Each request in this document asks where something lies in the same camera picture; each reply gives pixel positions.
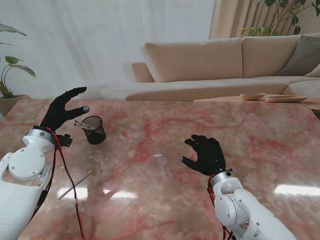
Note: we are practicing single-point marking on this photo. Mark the beige curtain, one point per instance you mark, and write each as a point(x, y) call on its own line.
point(230, 17)

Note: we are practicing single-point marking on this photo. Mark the wooden bowl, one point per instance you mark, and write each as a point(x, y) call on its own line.
point(252, 96)

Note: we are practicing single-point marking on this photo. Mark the black mesh holder cup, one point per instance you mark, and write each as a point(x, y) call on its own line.
point(96, 136)

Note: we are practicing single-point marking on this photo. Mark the flat wooden plate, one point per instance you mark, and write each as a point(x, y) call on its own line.
point(285, 99)

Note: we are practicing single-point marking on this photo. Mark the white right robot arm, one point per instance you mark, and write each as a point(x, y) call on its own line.
point(237, 205)

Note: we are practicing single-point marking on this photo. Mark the cream cushion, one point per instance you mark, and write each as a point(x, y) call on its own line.
point(315, 73)

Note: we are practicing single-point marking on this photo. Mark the white straw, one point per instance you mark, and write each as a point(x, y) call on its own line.
point(82, 178)
point(76, 122)

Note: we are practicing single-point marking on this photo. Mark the beige sofa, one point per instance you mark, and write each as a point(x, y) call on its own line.
point(195, 60)

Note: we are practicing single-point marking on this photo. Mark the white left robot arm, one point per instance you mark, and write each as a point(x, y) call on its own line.
point(20, 195)

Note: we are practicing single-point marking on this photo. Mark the sheer white curtain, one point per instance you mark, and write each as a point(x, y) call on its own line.
point(100, 37)

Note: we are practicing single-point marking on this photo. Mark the pale plant pot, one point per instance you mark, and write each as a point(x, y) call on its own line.
point(10, 105)

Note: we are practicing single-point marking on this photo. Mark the small-leaf green tree plant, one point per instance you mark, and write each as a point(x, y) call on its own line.
point(257, 31)

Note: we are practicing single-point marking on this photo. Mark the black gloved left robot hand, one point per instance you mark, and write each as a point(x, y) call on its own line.
point(57, 112)

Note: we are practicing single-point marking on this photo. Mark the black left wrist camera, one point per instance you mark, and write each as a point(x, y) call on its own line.
point(65, 141)

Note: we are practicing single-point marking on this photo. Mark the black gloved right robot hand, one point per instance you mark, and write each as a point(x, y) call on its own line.
point(210, 155)

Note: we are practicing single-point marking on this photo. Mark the grey cushion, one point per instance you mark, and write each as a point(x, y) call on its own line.
point(302, 57)

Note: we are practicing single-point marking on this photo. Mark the large-leaf green plant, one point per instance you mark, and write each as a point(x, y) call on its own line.
point(23, 69)

